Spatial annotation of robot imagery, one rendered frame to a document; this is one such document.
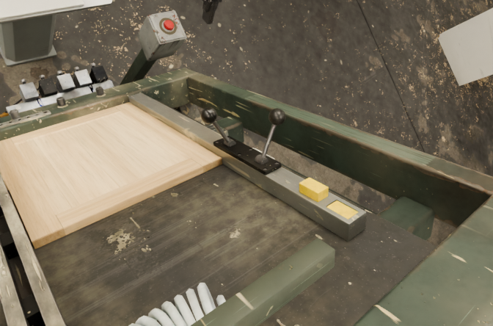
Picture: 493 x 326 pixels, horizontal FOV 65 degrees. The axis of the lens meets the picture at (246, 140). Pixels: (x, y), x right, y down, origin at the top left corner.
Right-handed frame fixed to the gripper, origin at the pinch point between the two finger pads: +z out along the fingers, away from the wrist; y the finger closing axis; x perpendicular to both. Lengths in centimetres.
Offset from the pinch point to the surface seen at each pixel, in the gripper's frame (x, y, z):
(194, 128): -18.2, -12.3, 23.2
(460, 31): 27, 346, 118
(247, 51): 80, 111, 115
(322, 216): -60, -14, -1
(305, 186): -54, -13, -1
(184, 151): -24.3, -19.3, 21.7
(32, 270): -42, -59, 4
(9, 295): -45, -63, 2
